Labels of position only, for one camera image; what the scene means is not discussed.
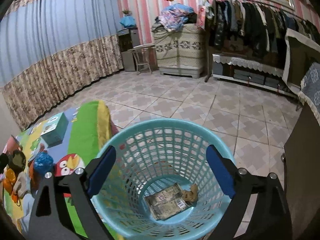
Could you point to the beige denim cloth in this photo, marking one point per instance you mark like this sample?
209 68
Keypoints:
22 185

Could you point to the pile of folded bedding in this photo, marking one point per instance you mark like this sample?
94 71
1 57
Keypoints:
174 17

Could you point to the colourful cartoon play mat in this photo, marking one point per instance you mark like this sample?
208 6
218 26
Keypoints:
89 129

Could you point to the hanging dark clothes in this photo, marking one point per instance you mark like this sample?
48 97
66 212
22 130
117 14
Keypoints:
253 31

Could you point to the blue plastic bag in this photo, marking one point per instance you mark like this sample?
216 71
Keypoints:
43 163

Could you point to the printed paper wrapper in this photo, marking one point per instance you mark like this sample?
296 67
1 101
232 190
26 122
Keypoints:
167 203

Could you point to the teal tissue box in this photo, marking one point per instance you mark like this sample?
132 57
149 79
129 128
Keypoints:
54 130

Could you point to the brown paper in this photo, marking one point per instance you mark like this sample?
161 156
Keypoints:
191 195

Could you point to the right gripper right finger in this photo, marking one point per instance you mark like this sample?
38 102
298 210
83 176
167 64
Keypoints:
270 218

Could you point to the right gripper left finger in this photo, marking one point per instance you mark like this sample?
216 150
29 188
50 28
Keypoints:
50 218

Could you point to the blue and floral curtain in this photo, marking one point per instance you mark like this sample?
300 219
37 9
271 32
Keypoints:
52 48

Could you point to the dark wooden furniture side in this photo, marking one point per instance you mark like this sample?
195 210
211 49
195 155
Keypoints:
302 176

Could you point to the cloth covered storage chest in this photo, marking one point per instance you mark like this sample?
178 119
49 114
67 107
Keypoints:
180 52

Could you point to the grey water dispenser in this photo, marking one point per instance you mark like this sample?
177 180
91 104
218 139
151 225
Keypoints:
128 39

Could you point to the metal clothes rack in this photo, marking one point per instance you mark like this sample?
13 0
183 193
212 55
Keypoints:
301 51

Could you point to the blue covered water bottle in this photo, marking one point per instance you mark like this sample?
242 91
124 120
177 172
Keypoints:
127 21

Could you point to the low lace covered shelf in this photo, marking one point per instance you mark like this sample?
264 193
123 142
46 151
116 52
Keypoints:
248 72

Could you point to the teal plastic laundry basket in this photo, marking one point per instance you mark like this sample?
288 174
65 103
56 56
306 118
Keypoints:
154 155

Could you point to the blue patterned cloth cover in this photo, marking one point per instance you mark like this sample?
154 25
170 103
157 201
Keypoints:
310 89

